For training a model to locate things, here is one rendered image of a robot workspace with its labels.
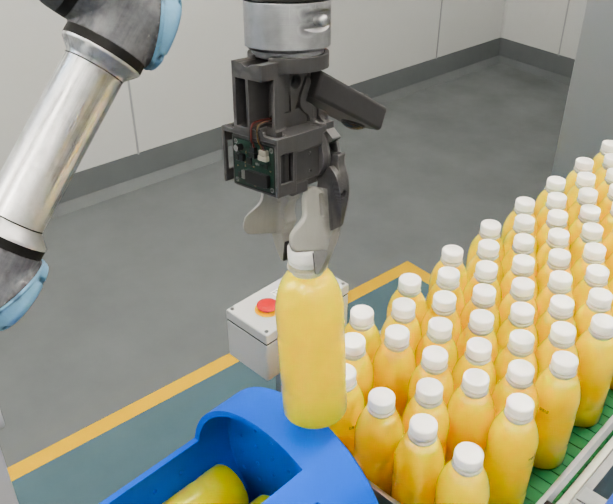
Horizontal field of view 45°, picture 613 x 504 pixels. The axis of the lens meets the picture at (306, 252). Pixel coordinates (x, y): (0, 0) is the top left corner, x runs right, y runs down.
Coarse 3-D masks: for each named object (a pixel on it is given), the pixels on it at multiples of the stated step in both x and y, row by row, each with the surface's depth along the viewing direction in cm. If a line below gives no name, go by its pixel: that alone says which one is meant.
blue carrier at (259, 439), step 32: (224, 416) 90; (256, 416) 87; (192, 448) 99; (224, 448) 104; (256, 448) 100; (288, 448) 83; (320, 448) 84; (160, 480) 97; (192, 480) 101; (256, 480) 104; (288, 480) 97; (320, 480) 82; (352, 480) 84
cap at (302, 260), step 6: (288, 246) 74; (288, 252) 74; (294, 252) 73; (300, 252) 73; (306, 252) 73; (312, 252) 73; (288, 258) 74; (294, 258) 73; (300, 258) 73; (306, 258) 73; (312, 258) 73; (294, 264) 74; (300, 264) 73; (306, 264) 73; (312, 264) 73
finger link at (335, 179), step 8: (336, 152) 68; (336, 160) 67; (344, 160) 68; (328, 168) 67; (336, 168) 68; (344, 168) 68; (320, 176) 68; (328, 176) 68; (336, 176) 67; (344, 176) 68; (320, 184) 69; (328, 184) 68; (336, 184) 67; (344, 184) 68; (328, 192) 68; (336, 192) 68; (344, 192) 69; (328, 200) 69; (336, 200) 69; (344, 200) 69; (328, 208) 69; (336, 208) 69; (344, 208) 69; (336, 216) 70; (344, 216) 70; (336, 224) 70
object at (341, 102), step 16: (320, 80) 65; (336, 80) 67; (320, 96) 66; (336, 96) 67; (352, 96) 69; (368, 96) 73; (336, 112) 70; (352, 112) 70; (368, 112) 71; (384, 112) 73; (352, 128) 73; (368, 128) 74
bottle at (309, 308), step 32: (288, 288) 75; (320, 288) 74; (288, 320) 75; (320, 320) 75; (288, 352) 77; (320, 352) 76; (288, 384) 80; (320, 384) 78; (288, 416) 82; (320, 416) 80
